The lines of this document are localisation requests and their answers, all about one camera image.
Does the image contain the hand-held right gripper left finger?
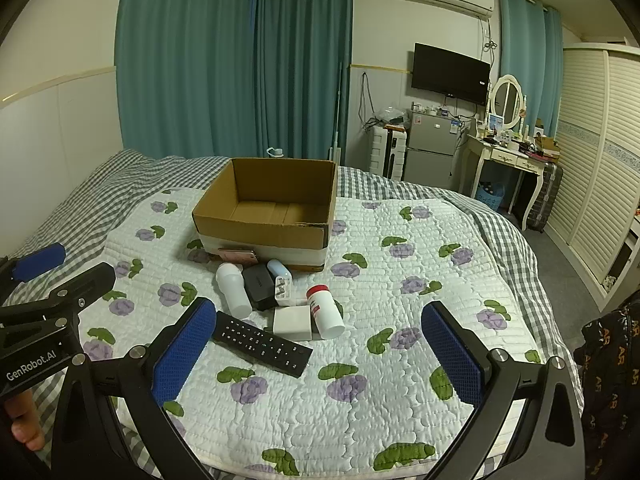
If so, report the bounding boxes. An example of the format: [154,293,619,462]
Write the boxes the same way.
[50,296,218,480]

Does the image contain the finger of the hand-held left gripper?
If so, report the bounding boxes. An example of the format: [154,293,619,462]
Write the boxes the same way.
[0,242,67,283]
[0,262,117,330]

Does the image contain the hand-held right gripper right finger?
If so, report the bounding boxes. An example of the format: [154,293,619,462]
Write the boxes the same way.
[421,301,587,480]

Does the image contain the black cylindrical bottle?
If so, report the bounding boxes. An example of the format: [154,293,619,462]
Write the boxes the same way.
[212,311,315,379]

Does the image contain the white cylindrical bottle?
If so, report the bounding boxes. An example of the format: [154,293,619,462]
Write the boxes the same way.
[215,263,252,319]

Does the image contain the black rectangular case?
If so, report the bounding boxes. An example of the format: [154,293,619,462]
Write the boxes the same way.
[242,265,279,311]

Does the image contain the pink box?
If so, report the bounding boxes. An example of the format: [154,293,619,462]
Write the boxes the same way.
[217,248,259,265]

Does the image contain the white square container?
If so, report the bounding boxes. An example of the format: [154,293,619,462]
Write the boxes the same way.
[272,306,314,342]

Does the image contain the small white clip box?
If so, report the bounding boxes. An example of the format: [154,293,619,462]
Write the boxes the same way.
[274,276,307,307]

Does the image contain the small blue white bottle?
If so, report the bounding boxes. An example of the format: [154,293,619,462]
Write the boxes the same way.
[267,258,293,286]

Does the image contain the red capped pill bottle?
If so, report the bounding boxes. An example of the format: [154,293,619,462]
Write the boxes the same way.
[305,284,346,340]

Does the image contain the cardboard box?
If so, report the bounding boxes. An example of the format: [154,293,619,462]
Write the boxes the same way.
[191,157,338,273]

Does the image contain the person's left hand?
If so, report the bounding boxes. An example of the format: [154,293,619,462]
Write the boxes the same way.
[4,389,47,453]

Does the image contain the grey checked bed sheet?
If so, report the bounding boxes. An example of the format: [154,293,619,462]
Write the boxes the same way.
[0,149,587,480]

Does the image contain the floral quilted blanket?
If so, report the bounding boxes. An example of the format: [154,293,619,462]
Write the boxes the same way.
[75,187,587,477]

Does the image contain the dark printed cloth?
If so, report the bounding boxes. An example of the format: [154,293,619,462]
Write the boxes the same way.
[572,290,640,480]

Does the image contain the blue plastic basket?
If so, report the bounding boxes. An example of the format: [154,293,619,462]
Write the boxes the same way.
[474,180,507,211]

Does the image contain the dark suitcase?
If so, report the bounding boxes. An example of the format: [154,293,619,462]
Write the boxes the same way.
[524,161,565,234]

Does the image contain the grey small fridge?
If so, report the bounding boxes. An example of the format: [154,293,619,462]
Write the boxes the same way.
[402,109,469,192]

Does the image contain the white dressing table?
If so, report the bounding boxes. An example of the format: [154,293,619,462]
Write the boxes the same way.
[457,131,554,232]

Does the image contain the white suitcase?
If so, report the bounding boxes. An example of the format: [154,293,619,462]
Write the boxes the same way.
[368,126,409,181]

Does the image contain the white louvred wardrobe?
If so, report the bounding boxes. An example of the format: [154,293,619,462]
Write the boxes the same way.
[544,42,640,300]

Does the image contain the clear plastic bag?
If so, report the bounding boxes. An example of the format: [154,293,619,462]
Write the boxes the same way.
[372,106,409,129]

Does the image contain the white folded pole stand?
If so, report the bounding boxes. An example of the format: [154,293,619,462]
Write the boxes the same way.
[328,62,347,167]

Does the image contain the white oval vanity mirror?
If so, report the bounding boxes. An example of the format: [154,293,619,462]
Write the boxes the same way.
[487,74,529,131]

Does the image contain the light teal window curtain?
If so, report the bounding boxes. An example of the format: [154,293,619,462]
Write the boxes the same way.
[498,0,565,137]

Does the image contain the black wall cable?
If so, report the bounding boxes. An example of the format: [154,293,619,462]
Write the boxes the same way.
[359,72,377,127]

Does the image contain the black wall television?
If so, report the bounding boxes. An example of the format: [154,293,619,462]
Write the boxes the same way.
[412,43,491,106]

